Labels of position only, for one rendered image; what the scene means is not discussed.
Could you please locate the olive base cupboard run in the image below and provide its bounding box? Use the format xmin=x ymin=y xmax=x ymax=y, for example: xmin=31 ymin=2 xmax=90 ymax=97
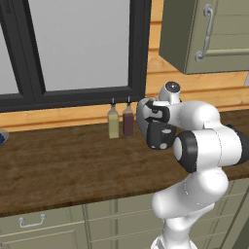
xmin=193 ymin=176 xmax=249 ymax=249

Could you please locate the olive deep drawer front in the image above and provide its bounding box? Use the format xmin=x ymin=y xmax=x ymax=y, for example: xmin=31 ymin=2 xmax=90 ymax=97
xmin=87 ymin=209 xmax=164 ymax=242
xmin=89 ymin=229 xmax=163 ymax=249

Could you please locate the grey wall cupboard handle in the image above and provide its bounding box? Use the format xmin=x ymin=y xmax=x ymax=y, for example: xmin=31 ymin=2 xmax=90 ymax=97
xmin=194 ymin=3 xmax=215 ymax=63

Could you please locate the olive wall cupboard door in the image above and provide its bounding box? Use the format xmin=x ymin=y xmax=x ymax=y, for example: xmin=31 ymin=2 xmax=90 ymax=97
xmin=184 ymin=0 xmax=249 ymax=75

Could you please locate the olive drawer front with handle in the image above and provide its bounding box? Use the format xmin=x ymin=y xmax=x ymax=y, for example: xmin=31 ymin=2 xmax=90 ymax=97
xmin=0 ymin=204 xmax=86 ymax=235

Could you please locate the black framed window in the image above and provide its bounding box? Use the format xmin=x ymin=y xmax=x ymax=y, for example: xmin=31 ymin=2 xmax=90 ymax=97
xmin=0 ymin=0 xmax=153 ymax=113

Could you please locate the olive shallow drawer front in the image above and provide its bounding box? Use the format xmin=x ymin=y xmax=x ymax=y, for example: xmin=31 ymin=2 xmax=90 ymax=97
xmin=83 ymin=193 xmax=158 ymax=222

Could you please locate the olive base cupboard door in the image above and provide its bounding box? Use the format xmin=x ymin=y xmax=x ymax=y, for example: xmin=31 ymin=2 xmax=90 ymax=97
xmin=0 ymin=225 xmax=89 ymax=249

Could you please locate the silver and black toaster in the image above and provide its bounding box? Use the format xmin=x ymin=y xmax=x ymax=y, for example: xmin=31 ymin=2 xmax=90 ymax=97
xmin=135 ymin=97 xmax=178 ymax=151

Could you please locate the olive wall cupboard carcass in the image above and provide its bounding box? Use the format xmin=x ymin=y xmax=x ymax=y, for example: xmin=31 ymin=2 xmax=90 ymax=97
xmin=158 ymin=0 xmax=199 ymax=75

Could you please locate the grey blue round object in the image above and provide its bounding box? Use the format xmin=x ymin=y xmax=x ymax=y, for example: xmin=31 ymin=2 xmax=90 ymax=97
xmin=0 ymin=128 xmax=10 ymax=150

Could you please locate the yellow oil bottle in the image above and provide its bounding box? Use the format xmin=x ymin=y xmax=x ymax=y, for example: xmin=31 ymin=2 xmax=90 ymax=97
xmin=107 ymin=97 xmax=121 ymax=140

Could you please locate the grey drawer handle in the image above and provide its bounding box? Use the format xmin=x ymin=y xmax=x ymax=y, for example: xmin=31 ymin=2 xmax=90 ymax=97
xmin=18 ymin=213 xmax=48 ymax=229

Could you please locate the dark red sauce bottle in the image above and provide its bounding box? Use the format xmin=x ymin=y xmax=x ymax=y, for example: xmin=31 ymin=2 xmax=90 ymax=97
xmin=122 ymin=95 xmax=135 ymax=137

